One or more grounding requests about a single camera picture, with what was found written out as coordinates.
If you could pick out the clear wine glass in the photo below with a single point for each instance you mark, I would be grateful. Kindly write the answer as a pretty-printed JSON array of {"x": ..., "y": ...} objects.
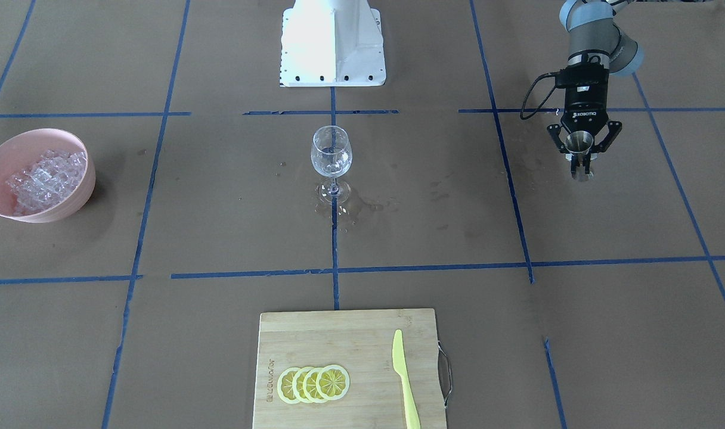
[{"x": 331, "y": 157}]

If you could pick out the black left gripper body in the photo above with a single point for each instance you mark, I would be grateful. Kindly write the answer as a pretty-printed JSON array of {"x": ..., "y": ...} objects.
[{"x": 589, "y": 110}]

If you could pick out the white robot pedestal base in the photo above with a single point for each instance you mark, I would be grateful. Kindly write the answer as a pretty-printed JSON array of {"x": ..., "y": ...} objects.
[{"x": 332, "y": 44}]

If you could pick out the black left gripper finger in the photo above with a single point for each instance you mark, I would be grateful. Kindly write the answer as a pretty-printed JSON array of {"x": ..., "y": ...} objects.
[
  {"x": 613, "y": 128},
  {"x": 554, "y": 131}
]

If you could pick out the steel double jigger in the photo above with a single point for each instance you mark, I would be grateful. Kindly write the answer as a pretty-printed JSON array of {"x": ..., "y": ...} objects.
[{"x": 579, "y": 145}]

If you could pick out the pink plastic bowl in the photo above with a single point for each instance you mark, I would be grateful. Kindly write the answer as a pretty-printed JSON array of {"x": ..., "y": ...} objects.
[{"x": 24, "y": 149}]

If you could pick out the yellow plastic knife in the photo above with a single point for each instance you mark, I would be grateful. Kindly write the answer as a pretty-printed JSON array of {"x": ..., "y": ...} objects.
[{"x": 399, "y": 364}]

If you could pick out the bamboo cutting board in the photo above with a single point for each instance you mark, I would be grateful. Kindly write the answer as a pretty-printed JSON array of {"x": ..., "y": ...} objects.
[{"x": 360, "y": 341}]

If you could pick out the lemon slice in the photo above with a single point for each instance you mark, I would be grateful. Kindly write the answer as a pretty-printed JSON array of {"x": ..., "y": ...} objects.
[
  {"x": 309, "y": 386},
  {"x": 332, "y": 382},
  {"x": 297, "y": 384},
  {"x": 285, "y": 386}
]

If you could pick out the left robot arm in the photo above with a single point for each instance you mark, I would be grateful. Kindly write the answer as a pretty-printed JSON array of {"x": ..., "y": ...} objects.
[{"x": 598, "y": 50}]

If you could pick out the pile of clear ice cubes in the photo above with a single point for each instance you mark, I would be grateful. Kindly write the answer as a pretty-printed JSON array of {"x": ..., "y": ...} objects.
[{"x": 47, "y": 182}]

